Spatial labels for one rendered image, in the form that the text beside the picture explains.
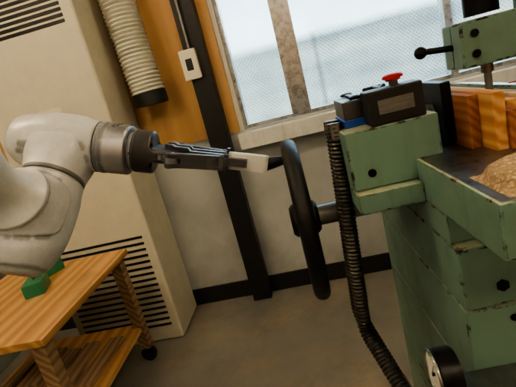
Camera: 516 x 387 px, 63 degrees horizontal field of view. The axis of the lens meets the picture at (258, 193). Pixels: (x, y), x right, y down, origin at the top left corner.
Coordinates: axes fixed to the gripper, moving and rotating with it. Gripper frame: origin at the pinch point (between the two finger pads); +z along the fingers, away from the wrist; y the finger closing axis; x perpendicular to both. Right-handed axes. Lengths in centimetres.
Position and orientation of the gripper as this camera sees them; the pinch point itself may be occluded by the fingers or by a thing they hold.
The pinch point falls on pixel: (248, 162)
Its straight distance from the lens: 74.7
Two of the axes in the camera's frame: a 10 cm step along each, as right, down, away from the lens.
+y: 0.3, -2.6, 9.6
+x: -1.0, 9.6, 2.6
